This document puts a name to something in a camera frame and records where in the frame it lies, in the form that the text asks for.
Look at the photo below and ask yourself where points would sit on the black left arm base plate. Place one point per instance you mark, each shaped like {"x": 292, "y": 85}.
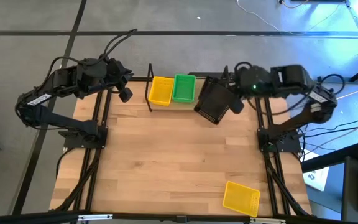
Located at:
{"x": 73, "y": 141}

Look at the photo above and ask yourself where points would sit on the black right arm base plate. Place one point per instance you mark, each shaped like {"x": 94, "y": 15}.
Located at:
{"x": 287, "y": 144}

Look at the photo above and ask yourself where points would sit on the black plastic slotted basket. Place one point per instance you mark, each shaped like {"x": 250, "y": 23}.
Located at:
{"x": 213, "y": 104}

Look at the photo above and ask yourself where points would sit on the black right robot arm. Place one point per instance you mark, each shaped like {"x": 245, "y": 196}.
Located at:
{"x": 294, "y": 77}

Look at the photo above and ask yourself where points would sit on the white paper sheet with logo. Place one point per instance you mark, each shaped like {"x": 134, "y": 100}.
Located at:
{"x": 317, "y": 177}

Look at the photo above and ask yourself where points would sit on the green plastic slotted basket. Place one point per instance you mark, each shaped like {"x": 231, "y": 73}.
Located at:
{"x": 184, "y": 88}

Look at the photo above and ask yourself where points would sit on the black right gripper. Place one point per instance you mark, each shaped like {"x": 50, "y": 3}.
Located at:
{"x": 249, "y": 82}

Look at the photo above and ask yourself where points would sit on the silver metal bracket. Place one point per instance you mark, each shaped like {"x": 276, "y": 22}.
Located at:
{"x": 95, "y": 217}
{"x": 267, "y": 220}

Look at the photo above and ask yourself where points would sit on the black aluminium table frame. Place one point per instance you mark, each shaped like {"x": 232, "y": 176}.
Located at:
{"x": 141, "y": 217}

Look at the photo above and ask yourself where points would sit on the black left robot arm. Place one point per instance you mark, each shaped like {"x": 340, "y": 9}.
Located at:
{"x": 61, "y": 79}

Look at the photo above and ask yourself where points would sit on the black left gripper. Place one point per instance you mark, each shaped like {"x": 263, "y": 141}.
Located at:
{"x": 118, "y": 73}

